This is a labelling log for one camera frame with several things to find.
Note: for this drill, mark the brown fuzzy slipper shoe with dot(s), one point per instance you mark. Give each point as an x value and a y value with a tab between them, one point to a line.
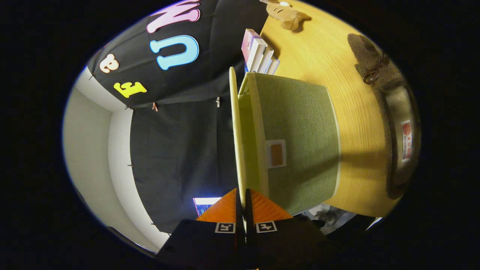
375	63

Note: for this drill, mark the green fabric storage box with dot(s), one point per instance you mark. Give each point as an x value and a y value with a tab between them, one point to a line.
300	120

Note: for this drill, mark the lit computer screen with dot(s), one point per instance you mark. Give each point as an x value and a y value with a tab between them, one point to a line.
204	205

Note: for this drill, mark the white book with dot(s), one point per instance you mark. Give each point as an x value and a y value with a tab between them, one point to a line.
262	56

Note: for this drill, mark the orange clip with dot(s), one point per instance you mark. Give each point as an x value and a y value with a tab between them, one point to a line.
155	107

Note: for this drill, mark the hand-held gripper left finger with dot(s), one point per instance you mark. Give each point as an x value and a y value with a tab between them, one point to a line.
240	240

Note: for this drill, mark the pale blue book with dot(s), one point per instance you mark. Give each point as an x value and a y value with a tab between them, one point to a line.
273	66

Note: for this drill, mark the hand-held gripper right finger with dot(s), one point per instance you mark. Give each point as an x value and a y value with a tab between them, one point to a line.
250	240

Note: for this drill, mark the tan bread plush toy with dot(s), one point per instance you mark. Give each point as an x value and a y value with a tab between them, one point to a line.
287	17

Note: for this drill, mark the black backdrop cloth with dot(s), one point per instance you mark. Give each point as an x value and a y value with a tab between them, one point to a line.
180	150

